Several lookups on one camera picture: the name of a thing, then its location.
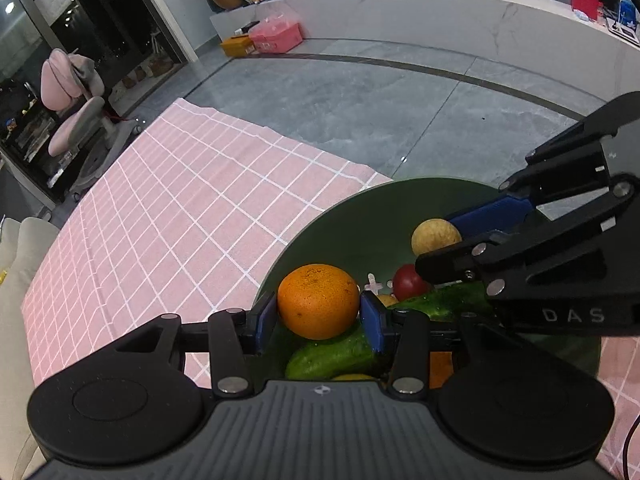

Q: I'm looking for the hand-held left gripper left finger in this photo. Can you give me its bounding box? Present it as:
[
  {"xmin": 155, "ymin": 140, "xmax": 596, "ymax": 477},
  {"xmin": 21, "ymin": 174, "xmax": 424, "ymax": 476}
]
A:
[{"xmin": 107, "ymin": 290, "xmax": 278, "ymax": 400}]

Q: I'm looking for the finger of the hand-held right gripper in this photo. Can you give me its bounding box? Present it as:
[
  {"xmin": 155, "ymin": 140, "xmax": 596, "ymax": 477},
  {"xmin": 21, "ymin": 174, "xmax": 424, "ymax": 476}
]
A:
[
  {"xmin": 446, "ymin": 92, "xmax": 640, "ymax": 237},
  {"xmin": 415, "ymin": 172, "xmax": 640, "ymax": 303}
]

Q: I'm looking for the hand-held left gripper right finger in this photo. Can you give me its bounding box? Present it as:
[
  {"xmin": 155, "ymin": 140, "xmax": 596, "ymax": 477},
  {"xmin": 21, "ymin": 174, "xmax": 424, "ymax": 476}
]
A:
[{"xmin": 359, "ymin": 290, "xmax": 551, "ymax": 400}]

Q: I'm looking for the red tomato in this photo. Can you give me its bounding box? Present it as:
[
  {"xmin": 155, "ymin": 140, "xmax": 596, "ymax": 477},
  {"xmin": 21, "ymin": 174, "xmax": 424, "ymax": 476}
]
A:
[{"xmin": 392, "ymin": 264, "xmax": 432, "ymax": 302}]

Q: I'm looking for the orange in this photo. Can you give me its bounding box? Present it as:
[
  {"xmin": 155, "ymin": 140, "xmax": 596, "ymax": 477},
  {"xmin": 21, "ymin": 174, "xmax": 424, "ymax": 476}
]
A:
[
  {"xmin": 429, "ymin": 351, "xmax": 458, "ymax": 390},
  {"xmin": 277, "ymin": 263, "xmax": 362, "ymax": 341}
]

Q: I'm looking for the green plastic bowl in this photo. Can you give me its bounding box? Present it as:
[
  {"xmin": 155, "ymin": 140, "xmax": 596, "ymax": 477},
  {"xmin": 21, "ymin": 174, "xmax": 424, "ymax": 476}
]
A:
[{"xmin": 250, "ymin": 176, "xmax": 603, "ymax": 396}]

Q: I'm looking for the green cucumber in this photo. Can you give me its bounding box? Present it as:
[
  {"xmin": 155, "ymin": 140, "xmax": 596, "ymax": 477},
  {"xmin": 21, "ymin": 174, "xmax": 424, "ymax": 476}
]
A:
[{"xmin": 285, "ymin": 282, "xmax": 501, "ymax": 381}]

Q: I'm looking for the pink checked tablecloth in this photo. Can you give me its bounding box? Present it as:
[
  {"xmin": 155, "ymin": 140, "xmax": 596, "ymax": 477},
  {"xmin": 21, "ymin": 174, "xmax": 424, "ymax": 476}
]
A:
[{"xmin": 20, "ymin": 97, "xmax": 640, "ymax": 480}]

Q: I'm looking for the grey marble ledge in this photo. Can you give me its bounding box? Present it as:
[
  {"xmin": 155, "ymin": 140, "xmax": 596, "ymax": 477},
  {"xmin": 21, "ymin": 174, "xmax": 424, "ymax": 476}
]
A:
[{"xmin": 210, "ymin": 0, "xmax": 640, "ymax": 128}]

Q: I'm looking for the beige sofa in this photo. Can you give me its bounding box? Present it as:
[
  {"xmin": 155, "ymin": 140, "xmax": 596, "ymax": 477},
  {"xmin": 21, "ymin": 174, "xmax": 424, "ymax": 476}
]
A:
[{"xmin": 0, "ymin": 216, "xmax": 62, "ymax": 480}]

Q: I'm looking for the pink office chair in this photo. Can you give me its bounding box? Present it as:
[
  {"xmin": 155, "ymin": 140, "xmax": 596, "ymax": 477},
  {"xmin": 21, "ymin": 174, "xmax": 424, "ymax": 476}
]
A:
[{"xmin": 40, "ymin": 47, "xmax": 146, "ymax": 206}]

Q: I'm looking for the yellow box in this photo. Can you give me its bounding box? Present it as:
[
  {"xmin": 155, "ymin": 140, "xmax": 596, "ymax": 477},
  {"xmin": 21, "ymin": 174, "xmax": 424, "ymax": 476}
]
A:
[{"xmin": 221, "ymin": 35, "xmax": 256, "ymax": 57}]

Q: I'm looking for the pink plastic box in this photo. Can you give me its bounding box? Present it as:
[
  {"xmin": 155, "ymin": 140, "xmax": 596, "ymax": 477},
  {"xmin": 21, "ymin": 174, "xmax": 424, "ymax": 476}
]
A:
[{"xmin": 249, "ymin": 16, "xmax": 304, "ymax": 54}]

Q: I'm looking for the dark glass cabinet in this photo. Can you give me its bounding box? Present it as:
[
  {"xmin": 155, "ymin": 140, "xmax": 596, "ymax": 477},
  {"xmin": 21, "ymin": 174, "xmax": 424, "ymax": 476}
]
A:
[{"xmin": 0, "ymin": 0, "xmax": 187, "ymax": 203}]

